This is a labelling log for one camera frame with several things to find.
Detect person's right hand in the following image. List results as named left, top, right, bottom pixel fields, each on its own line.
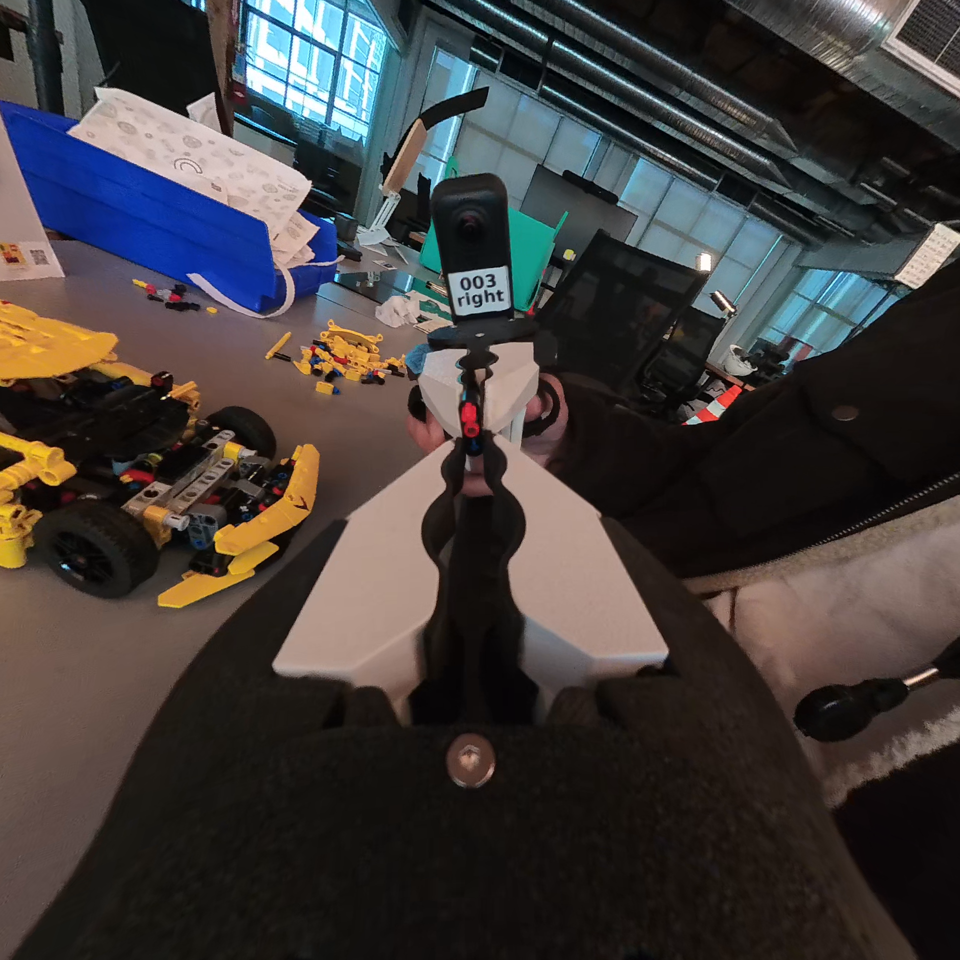
left=405, top=399, right=564, bottom=500

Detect white car instruction manual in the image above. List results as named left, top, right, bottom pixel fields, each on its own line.
left=0, top=112, right=67, bottom=282

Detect silver ventilation duct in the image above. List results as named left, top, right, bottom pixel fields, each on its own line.
left=720, top=0, right=931, bottom=72

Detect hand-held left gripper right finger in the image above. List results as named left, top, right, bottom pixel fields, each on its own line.
left=457, top=439, right=670, bottom=711

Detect pile of small bricks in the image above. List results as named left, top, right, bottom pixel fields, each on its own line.
left=292, top=318, right=406, bottom=396

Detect person's right forearm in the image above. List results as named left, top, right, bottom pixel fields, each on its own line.
left=551, top=375, right=751, bottom=579

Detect black fleece-lined jacket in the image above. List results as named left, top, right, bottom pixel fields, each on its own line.
left=555, top=262, right=960, bottom=960

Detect blue plastic storage bin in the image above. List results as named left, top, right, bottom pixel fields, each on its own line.
left=0, top=101, right=340, bottom=312

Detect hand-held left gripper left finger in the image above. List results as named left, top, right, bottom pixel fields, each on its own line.
left=273, top=441, right=462, bottom=711

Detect printed paper sheets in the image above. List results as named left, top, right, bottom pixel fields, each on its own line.
left=67, top=86, right=320, bottom=267

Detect grey wall screen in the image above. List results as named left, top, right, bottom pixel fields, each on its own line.
left=519, top=163, right=640, bottom=252

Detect white hanging sign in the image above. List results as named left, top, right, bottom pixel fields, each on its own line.
left=894, top=221, right=960, bottom=290

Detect orange white traffic cone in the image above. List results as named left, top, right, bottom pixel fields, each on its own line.
left=684, top=384, right=744, bottom=427

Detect dark flat panel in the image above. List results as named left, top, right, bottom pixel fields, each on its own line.
left=78, top=0, right=219, bottom=125

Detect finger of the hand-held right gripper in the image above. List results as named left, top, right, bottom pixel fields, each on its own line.
left=416, top=347, right=469, bottom=438
left=478, top=345, right=541, bottom=438

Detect wooden black desk lamp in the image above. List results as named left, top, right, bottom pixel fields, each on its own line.
left=358, top=86, right=492, bottom=249

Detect scattered red black brick pieces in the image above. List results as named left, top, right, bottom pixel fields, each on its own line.
left=131, top=277, right=220, bottom=315

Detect yellow toy brick car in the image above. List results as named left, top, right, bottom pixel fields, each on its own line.
left=0, top=300, right=321, bottom=609

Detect black mesh office chair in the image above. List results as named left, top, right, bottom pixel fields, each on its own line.
left=637, top=303, right=729, bottom=412

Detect brown cardboard box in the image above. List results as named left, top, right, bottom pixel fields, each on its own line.
left=204, top=0, right=243, bottom=140

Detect white framed vent grille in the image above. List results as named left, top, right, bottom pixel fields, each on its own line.
left=881, top=0, right=960, bottom=80

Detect white shirt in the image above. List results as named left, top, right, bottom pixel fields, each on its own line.
left=686, top=510, right=960, bottom=807

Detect paned window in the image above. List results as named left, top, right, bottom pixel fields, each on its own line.
left=232, top=0, right=391, bottom=144

